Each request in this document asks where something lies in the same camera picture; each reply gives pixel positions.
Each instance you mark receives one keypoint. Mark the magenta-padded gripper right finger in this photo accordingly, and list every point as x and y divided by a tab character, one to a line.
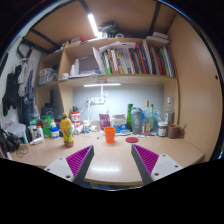
146	159

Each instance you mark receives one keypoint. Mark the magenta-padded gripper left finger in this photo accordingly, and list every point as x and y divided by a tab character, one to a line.
78	160

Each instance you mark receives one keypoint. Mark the yellow drink bottle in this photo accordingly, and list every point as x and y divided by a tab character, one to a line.
67	131

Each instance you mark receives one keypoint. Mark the red round coaster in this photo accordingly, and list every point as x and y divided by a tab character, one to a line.
132	140

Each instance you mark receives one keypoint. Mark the brown jar white lid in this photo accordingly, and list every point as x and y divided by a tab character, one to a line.
162	130

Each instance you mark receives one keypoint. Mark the white jar blue label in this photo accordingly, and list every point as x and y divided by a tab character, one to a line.
86	127

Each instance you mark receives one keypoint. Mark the brown mug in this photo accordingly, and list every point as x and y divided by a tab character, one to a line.
173	131

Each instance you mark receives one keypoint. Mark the orange plastic cup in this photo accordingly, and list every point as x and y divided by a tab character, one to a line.
110	135

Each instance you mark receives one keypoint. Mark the clear blue plastic bag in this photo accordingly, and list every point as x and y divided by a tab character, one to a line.
158	120

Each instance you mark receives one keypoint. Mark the green plastic jar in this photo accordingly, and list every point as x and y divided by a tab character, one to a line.
47	132
46	121

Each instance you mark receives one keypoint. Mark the red and white canister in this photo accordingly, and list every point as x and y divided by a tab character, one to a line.
75	118

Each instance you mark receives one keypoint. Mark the clear bottle yellow cap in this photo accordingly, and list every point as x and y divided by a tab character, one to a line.
146	115

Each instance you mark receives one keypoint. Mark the white and blue carton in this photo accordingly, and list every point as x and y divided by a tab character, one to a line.
119	124

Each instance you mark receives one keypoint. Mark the magenta pouch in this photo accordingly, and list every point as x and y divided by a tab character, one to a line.
104	121

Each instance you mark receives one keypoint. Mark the white bottle orange cap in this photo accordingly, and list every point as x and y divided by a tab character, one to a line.
40	132

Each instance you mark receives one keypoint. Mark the green glass bottle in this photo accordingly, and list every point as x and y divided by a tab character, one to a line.
129	115

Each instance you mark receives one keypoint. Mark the clear glass bottle white cap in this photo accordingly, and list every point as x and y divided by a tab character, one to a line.
169	115

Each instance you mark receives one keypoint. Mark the black appliance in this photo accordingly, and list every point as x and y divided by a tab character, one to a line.
48	110

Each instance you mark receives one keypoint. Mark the under-shelf light bar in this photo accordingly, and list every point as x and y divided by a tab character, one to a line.
101	85

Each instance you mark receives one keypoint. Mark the hanging dark clothes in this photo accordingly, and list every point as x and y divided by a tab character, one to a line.
28	93

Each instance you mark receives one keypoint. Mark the wooden shelf unit with books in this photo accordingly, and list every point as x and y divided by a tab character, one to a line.
116	79

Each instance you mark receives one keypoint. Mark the ceiling light bar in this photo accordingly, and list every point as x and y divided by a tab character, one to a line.
93	25

